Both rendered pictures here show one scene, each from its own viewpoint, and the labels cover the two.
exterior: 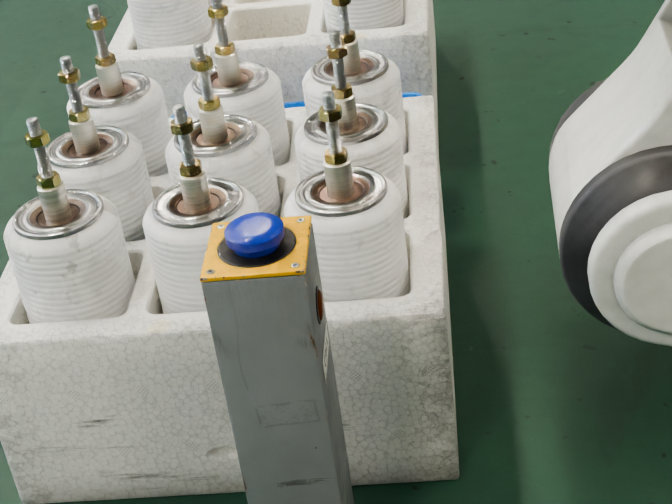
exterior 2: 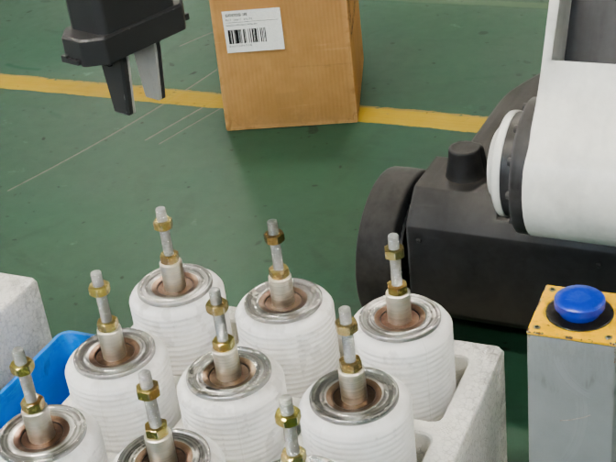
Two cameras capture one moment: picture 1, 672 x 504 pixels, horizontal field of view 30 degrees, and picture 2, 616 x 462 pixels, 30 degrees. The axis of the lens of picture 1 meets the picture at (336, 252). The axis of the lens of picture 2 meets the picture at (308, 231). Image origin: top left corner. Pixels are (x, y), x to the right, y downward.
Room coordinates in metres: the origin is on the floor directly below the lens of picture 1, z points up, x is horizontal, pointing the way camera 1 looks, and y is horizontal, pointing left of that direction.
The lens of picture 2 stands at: (0.66, 0.84, 0.85)
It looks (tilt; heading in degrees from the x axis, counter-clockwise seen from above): 30 degrees down; 290
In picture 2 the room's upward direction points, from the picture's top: 7 degrees counter-clockwise
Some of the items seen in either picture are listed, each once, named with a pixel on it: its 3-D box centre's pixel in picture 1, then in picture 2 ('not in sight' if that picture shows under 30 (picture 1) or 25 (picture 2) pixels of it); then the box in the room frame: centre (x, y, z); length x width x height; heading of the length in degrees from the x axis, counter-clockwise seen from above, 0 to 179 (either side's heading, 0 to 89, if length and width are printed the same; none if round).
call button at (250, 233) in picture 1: (255, 238); (579, 307); (0.72, 0.05, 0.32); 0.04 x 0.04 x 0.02
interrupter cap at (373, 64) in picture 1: (349, 68); (175, 285); (1.12, -0.04, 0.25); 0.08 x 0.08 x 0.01
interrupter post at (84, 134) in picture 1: (84, 134); (160, 448); (1.03, 0.21, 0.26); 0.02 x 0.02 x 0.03
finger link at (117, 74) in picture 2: not in sight; (115, 82); (1.13, -0.02, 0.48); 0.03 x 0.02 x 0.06; 155
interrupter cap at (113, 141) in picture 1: (87, 147); (163, 461); (1.03, 0.21, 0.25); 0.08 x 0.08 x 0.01
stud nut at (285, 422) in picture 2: (37, 138); (288, 416); (0.91, 0.22, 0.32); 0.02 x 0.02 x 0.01; 1
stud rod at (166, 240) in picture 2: (343, 19); (166, 241); (1.12, -0.04, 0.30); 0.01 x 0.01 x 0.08
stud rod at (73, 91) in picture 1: (74, 96); (152, 411); (1.03, 0.21, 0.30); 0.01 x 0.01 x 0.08
